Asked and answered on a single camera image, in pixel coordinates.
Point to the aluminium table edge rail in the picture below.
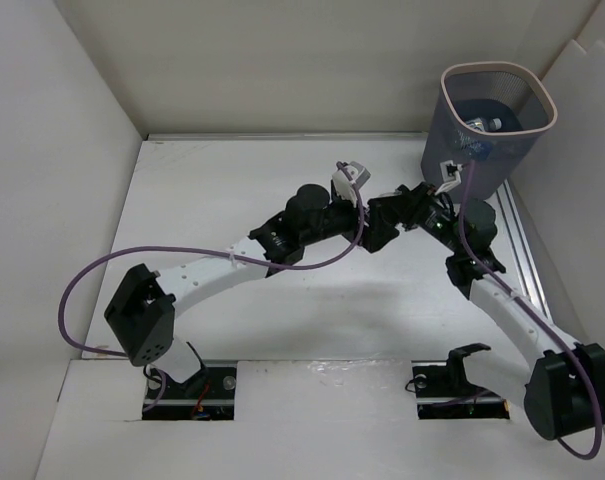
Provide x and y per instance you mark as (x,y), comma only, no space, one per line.
(384,136)

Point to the green-blue label clear bottle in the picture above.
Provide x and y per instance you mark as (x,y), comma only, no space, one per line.
(483,125)

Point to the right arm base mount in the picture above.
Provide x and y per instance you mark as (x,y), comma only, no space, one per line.
(443,392)

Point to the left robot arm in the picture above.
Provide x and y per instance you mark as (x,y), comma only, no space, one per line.
(146,304)

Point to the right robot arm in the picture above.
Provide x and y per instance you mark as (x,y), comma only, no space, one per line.
(562,389)

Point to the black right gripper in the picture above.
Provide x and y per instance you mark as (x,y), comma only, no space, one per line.
(414,203)

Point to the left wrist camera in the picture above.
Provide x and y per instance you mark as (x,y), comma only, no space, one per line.
(348,179)

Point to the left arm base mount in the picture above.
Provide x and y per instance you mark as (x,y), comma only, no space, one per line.
(211,399)

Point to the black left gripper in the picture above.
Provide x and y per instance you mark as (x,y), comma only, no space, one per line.
(376,231)

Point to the grey mesh waste bin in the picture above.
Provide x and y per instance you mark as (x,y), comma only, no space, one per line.
(490,114)

